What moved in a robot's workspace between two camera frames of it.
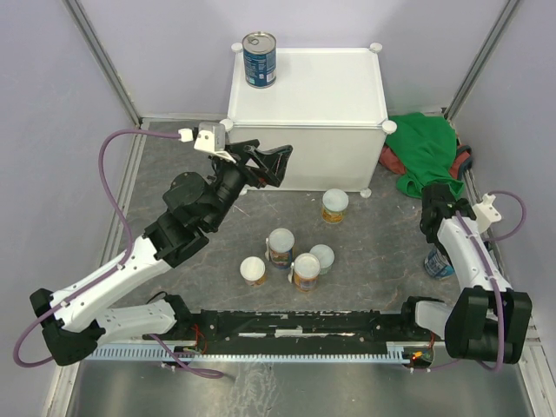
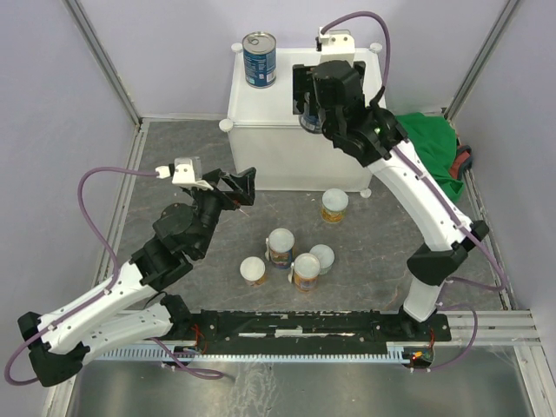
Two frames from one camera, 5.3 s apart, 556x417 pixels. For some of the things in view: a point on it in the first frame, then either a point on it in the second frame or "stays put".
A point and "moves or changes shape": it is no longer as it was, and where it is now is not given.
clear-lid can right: x=326 y=256 stays put
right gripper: x=436 y=244 -> x=304 y=82
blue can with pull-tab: x=260 y=59 stays put
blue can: x=436 y=266 moves or changes shape
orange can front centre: x=307 y=268 stays put
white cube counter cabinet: x=327 y=103 stays put
